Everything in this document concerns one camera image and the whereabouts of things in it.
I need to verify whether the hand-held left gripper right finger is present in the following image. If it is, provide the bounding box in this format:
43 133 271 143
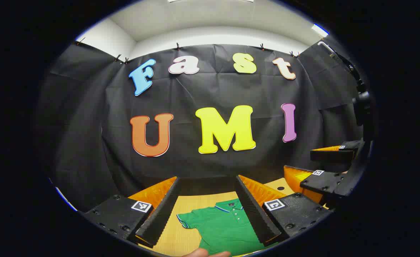
235 174 335 247

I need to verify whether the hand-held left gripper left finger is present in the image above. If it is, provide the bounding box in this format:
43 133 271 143
77 176 182 249

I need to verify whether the green T-shirt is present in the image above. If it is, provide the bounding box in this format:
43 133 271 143
176 198 280 257

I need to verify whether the ceiling light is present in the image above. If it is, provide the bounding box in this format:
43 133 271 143
311 24 329 38

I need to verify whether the black backdrop cloth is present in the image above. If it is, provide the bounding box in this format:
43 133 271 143
35 37 366 215

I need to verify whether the row of black clips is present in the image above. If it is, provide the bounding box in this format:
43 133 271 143
75 37 301 65

